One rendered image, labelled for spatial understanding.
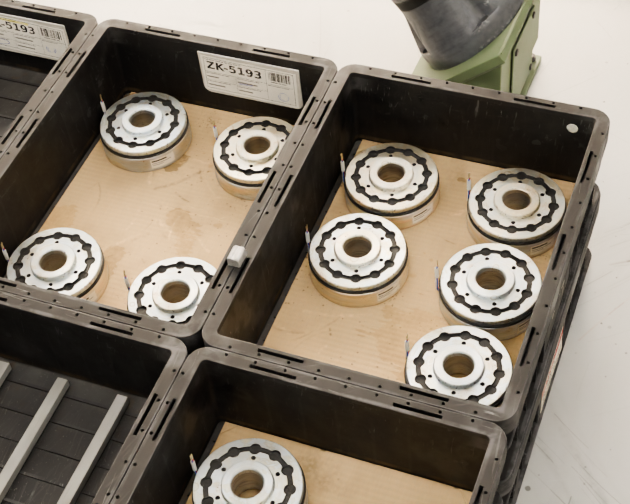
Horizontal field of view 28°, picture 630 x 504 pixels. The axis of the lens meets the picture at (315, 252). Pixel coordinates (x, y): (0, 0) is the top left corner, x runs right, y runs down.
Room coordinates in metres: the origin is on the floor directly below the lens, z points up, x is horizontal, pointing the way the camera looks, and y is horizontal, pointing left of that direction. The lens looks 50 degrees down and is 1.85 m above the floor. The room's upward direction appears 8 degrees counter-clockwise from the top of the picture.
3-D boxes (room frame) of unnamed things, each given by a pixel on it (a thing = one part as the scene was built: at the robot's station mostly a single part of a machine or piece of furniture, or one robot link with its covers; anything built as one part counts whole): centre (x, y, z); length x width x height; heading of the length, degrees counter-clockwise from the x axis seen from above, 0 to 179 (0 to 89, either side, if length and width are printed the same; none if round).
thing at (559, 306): (0.81, -0.10, 0.87); 0.40 x 0.30 x 0.11; 153
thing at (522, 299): (0.77, -0.17, 0.86); 0.10 x 0.10 x 0.01
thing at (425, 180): (0.93, -0.09, 0.86); 0.10 x 0.10 x 0.01
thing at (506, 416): (0.81, -0.10, 0.92); 0.40 x 0.30 x 0.02; 153
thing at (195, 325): (0.94, 0.17, 0.92); 0.40 x 0.30 x 0.02; 153
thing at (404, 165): (0.93, -0.09, 0.86); 0.05 x 0.05 x 0.01
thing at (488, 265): (0.77, -0.17, 0.86); 0.05 x 0.05 x 0.01
